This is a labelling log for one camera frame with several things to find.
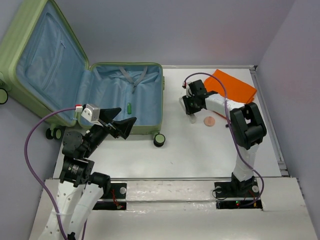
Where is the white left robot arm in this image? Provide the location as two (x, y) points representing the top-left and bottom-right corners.
(24, 104), (137, 240)

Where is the orange cloth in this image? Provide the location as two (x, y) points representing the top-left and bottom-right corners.
(204, 69), (257, 117)

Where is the round pink compact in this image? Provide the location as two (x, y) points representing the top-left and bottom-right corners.
(203, 116), (216, 127)

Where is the small green bottle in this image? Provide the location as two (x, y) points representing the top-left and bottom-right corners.
(127, 102), (132, 115)

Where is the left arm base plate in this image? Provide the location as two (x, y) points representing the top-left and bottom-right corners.
(93, 181), (127, 211)

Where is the green hard-shell suitcase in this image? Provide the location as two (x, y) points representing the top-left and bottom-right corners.
(0, 0), (166, 147)

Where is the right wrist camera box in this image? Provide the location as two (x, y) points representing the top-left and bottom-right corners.
(182, 81), (193, 97)

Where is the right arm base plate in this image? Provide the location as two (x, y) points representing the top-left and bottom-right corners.
(211, 181), (263, 210)

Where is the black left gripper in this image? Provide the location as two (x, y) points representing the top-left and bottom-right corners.
(83, 106), (137, 156)

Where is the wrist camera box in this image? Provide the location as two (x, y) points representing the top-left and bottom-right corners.
(182, 81), (193, 97)
(81, 104), (101, 125)

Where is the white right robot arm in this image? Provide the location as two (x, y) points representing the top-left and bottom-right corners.
(179, 80), (267, 200)

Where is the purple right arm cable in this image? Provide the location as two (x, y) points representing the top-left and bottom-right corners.
(183, 72), (265, 208)

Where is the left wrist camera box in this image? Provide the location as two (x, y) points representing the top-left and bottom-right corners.
(81, 104), (101, 125)

